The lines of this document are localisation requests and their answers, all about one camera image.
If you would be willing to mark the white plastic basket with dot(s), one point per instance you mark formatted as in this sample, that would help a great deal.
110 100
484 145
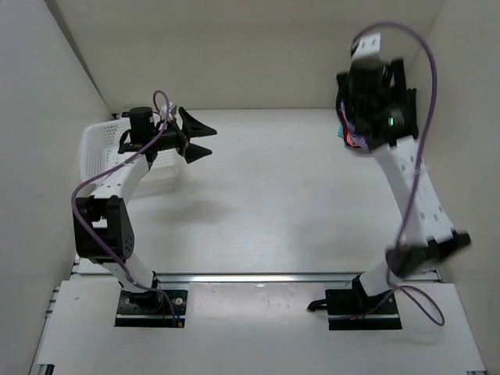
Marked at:
99 152

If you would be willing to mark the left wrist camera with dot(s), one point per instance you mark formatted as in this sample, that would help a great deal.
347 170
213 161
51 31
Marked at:
169 111

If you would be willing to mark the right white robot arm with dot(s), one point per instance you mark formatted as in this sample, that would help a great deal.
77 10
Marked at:
426 234

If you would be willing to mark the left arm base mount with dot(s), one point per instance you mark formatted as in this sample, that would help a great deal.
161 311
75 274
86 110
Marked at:
150 309

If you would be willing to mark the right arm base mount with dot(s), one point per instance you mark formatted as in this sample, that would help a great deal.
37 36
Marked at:
352 309

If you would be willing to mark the purple folded t shirt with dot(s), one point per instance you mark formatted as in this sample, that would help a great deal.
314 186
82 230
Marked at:
359 139

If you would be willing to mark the teal folded t shirt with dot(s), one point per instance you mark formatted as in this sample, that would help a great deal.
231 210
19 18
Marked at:
339 131

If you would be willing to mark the aluminium rail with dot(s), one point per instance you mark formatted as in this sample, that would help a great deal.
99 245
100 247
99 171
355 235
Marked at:
260 278

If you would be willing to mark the red folded t shirt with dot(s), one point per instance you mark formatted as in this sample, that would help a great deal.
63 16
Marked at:
348 140

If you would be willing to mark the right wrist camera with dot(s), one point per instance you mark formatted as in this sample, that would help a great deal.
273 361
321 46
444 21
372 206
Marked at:
367 46

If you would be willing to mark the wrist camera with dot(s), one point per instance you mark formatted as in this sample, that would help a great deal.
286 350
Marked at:
367 46
169 111

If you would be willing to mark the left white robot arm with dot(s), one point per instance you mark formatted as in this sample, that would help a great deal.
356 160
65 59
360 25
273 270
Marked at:
102 228

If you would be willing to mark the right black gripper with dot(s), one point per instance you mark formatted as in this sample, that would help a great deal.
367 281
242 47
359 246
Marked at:
398 97

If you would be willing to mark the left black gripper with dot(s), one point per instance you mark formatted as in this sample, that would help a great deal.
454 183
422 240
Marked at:
192 151

